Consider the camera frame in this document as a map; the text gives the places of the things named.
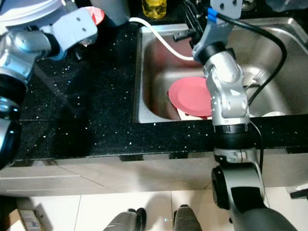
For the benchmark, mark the stainless steel sink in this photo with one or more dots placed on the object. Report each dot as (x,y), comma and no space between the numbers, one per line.
(298,72)

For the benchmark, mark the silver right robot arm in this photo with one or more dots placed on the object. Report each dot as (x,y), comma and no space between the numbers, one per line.
(228,86)

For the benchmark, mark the grey left robot foot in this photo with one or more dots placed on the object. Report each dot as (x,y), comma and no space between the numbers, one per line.
(125,222)

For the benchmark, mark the printed box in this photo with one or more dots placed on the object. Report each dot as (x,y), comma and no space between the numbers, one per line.
(33,216)

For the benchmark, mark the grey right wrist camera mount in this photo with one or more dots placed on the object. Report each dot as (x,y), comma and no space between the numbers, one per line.
(214,29)

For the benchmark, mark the red plastic cup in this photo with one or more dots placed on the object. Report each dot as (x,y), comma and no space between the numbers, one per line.
(97,16)

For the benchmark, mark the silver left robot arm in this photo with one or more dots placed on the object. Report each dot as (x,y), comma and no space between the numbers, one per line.
(19,53)

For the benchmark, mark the grey robot foot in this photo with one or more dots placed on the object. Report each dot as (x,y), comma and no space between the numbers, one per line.
(187,220)
(125,222)

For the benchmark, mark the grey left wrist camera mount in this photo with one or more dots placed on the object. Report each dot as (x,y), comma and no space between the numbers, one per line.
(74,26)

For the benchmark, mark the clear plastic container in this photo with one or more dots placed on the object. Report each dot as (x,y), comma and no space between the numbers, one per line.
(286,5)

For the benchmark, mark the pink plate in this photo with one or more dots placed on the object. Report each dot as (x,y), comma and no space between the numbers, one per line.
(190,96)

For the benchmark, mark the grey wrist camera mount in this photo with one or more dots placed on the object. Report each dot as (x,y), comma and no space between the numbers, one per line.
(74,26)
(214,29)

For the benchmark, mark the yellow liquid bottle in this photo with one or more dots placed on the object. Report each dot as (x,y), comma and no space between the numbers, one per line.
(154,8)

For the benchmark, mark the round metal sink cap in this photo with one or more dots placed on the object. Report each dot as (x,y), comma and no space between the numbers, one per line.
(249,5)

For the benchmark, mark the grey cabinet front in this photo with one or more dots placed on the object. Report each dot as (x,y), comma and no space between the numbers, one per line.
(125,175)

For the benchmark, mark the grey right robot foot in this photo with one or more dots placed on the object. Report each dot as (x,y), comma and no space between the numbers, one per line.
(187,220)

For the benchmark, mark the small white dish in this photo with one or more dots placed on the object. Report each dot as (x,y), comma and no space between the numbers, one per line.
(274,114)

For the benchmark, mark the silver fork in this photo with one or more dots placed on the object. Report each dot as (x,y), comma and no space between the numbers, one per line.
(260,77)

